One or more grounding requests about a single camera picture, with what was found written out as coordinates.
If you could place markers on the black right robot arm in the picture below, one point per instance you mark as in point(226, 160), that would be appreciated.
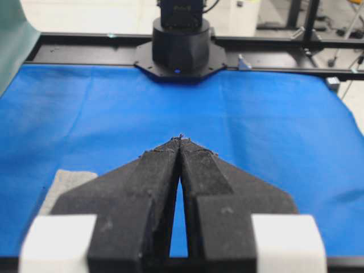
point(181, 48)

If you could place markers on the blue table cloth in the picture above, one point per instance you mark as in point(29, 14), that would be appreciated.
point(289, 130)

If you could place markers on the green backdrop sheet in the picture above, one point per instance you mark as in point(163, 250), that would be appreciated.
point(18, 38)

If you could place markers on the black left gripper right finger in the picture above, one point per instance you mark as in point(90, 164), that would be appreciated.
point(237, 222)

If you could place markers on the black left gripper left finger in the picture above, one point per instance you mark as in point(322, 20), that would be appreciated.
point(107, 224)

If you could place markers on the black aluminium table frame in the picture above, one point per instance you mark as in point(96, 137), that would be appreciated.
point(235, 54)

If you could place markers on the grey brown sponge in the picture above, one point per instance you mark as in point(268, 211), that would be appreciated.
point(64, 181)

